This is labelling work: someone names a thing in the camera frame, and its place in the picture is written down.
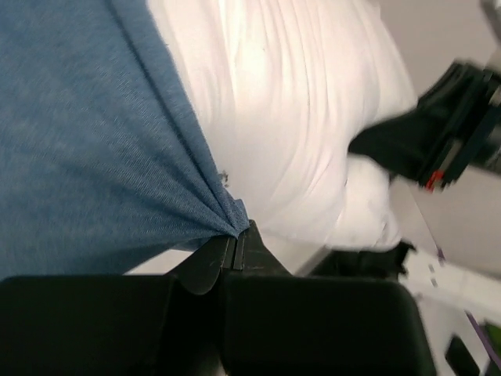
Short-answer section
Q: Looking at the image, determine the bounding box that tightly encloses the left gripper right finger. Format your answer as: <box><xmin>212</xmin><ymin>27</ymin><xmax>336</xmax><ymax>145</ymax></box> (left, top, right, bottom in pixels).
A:
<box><xmin>225</xmin><ymin>225</ymin><xmax>436</xmax><ymax>375</ymax></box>

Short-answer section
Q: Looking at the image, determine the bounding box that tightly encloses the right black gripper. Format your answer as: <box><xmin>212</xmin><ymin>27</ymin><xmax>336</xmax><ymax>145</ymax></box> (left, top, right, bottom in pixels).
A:
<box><xmin>348</xmin><ymin>61</ymin><xmax>500</xmax><ymax>191</ymax></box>

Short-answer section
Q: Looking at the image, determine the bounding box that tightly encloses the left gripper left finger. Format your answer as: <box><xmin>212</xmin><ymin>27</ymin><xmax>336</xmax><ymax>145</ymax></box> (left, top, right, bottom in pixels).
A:
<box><xmin>1</xmin><ymin>237</ymin><xmax>237</xmax><ymax>375</ymax></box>

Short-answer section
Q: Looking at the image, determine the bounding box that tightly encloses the white pillow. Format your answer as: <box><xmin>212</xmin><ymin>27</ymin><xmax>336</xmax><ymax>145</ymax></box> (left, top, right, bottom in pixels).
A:
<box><xmin>144</xmin><ymin>0</ymin><xmax>418</xmax><ymax>251</ymax></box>

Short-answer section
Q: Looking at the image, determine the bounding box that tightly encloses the blue pillowcase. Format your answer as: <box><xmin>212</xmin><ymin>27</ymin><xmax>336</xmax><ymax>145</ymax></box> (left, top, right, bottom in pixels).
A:
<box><xmin>1</xmin><ymin>1</ymin><xmax>249</xmax><ymax>278</ymax></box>

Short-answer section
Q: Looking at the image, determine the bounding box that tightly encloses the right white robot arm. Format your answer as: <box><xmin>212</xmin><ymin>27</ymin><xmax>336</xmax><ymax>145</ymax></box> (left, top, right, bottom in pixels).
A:
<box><xmin>312</xmin><ymin>61</ymin><xmax>500</xmax><ymax>373</ymax></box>

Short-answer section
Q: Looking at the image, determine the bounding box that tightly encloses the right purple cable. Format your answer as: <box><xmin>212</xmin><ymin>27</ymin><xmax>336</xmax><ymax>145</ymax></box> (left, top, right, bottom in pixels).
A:
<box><xmin>434</xmin><ymin>246</ymin><xmax>501</xmax><ymax>369</ymax></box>

